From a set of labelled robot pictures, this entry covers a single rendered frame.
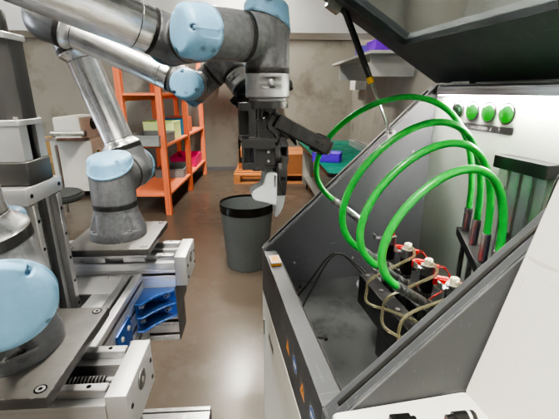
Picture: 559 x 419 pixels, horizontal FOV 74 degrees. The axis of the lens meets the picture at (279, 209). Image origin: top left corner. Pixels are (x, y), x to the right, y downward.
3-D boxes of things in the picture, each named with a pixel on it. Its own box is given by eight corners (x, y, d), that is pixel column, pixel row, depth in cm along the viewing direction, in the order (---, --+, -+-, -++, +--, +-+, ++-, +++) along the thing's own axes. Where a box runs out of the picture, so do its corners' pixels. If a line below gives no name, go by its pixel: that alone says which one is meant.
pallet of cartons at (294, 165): (308, 171, 695) (309, 145, 681) (315, 183, 607) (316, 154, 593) (236, 172, 688) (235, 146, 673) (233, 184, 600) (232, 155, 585)
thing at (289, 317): (264, 295, 122) (263, 250, 117) (277, 293, 123) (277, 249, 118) (319, 479, 64) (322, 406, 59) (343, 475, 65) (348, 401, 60)
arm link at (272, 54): (229, 1, 60) (269, 8, 65) (231, 73, 63) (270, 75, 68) (258, -9, 54) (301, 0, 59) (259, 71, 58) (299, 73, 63)
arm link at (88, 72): (111, 199, 110) (18, 2, 94) (131, 187, 124) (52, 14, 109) (148, 187, 109) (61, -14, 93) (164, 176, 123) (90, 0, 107)
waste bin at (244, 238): (274, 253, 345) (274, 194, 328) (272, 275, 303) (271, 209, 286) (227, 252, 347) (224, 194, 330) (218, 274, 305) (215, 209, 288)
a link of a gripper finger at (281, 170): (272, 191, 70) (272, 145, 67) (281, 190, 70) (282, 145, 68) (277, 198, 65) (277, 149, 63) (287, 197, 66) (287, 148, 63)
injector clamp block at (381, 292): (355, 323, 100) (358, 273, 96) (389, 319, 102) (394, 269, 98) (425, 431, 69) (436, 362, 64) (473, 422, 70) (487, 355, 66)
